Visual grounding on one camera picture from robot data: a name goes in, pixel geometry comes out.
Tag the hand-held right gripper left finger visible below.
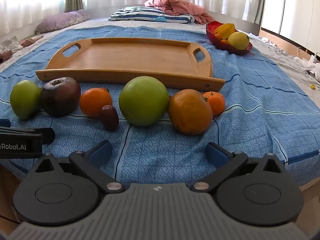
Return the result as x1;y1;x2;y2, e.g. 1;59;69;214
35;140;125;194

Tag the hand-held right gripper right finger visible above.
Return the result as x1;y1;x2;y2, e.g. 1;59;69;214
190;142;287;193

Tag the small green apple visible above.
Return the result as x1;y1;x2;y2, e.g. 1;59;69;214
10;80;42;120

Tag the red date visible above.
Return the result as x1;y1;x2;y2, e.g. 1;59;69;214
100;105;120;130

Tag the dark purple round fruit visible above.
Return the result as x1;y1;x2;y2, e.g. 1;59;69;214
40;77;82;117

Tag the brownish orange fruit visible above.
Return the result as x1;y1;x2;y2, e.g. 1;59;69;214
167;89;213;135

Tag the small tangerine with stem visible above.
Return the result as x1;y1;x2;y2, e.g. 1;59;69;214
202;91;226;116

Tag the orange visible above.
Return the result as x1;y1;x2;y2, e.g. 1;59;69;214
79;87;113;119

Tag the large green apple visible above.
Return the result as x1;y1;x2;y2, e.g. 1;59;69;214
119;76;170;127

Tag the wooden tray with handles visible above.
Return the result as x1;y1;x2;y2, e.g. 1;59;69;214
35;37;226;92

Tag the blue checked blanket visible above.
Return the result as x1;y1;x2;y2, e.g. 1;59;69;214
0;25;320;189

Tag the pinkish brown cloth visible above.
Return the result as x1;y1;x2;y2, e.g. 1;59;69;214
19;36;44;48
0;50;13;63

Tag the white crumpled cloth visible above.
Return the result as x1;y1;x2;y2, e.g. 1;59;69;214
0;38;24;53

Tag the red glass bowl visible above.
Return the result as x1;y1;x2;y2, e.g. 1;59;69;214
205;21;253;55

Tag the yellow round fruit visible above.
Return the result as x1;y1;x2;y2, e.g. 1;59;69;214
227;31;250;51

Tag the purple pillow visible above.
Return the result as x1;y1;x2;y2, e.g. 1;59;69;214
34;10;92;35

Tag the small white cloth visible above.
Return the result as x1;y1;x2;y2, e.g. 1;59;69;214
260;37;277;47

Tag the yellow starfruit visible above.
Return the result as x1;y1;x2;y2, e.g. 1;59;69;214
213;23;236;40

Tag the white clothes pile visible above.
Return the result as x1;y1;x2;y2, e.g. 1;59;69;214
292;52;320;81

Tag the blue white striped pillow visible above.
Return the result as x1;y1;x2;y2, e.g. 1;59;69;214
109;6;195;24

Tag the pink quilt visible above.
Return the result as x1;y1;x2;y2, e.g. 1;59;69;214
144;0;215;25

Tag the white wardrobe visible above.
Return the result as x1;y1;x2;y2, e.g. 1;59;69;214
260;0;320;55

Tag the white cable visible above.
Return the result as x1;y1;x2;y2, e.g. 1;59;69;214
296;46;316;58

